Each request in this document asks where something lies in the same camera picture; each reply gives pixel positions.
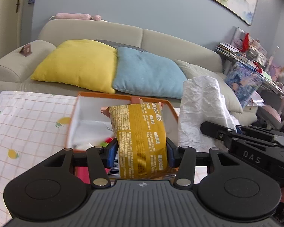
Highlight white tissue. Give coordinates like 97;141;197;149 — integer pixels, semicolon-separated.
178;80;239;152

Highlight yellow snack bag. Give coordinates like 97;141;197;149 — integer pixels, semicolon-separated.
101;103;172;179

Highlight red lidded clear container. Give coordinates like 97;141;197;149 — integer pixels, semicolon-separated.
75;166;109;187

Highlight pink chair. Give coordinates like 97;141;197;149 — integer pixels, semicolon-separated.
258;97;284;132

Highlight orange cardboard box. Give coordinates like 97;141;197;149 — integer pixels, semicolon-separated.
66;92;179;151

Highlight blue anime picture board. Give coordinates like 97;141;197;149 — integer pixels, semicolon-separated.
225;61;263;108

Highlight beige grey cushion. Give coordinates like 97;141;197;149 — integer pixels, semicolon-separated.
175;60;243;113

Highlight lemon pattern checked tablecloth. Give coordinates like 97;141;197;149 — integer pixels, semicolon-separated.
0;90;209;224

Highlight cluttered side shelf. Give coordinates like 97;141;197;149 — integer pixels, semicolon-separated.
215;27;284;97

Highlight light blue cushion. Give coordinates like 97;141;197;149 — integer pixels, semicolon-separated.
112;47;187;100

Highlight yellow cushion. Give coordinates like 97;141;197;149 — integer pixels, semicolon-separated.
31;40;117;94

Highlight beige sofa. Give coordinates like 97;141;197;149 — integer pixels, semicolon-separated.
0;19;257;126

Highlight small brown phone stand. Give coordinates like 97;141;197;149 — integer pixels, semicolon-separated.
19;43;32;57

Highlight pink plush toy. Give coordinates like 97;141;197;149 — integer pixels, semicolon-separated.
50;13;101;21

